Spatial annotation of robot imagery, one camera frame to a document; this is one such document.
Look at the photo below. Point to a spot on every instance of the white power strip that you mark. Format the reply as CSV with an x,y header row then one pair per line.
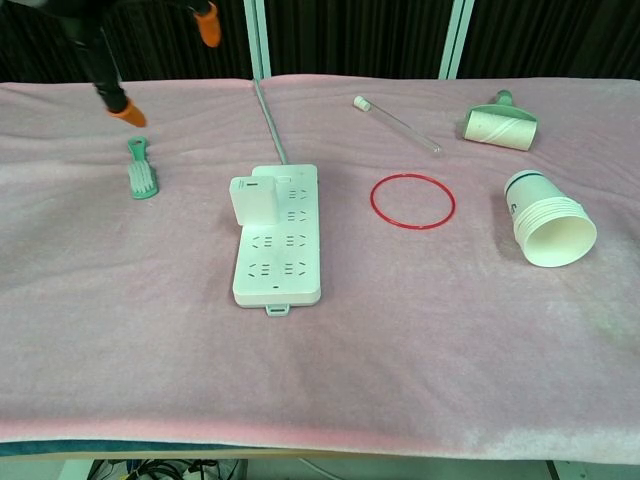
x,y
280,250

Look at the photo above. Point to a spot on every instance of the pink table cloth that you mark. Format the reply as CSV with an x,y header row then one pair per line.
x,y
150,300

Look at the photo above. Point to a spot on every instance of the white frame post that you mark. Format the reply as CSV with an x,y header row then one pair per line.
x,y
257,40
456,40

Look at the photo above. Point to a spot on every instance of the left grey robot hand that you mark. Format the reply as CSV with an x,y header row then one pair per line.
x,y
102,60

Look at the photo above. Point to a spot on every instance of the black pleated curtain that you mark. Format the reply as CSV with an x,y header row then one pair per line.
x,y
350,35

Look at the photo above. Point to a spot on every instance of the small green brush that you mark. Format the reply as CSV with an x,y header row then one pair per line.
x,y
143,175

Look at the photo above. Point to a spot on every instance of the glass test tube white stopper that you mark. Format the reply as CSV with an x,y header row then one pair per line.
x,y
400,125

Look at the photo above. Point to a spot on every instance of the green lint roller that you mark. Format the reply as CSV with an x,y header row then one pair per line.
x,y
500,131

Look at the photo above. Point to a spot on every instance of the white power adapter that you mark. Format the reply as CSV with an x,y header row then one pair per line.
x,y
252,202

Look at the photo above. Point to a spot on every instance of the stack of white paper cups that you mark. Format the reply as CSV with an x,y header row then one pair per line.
x,y
545,210

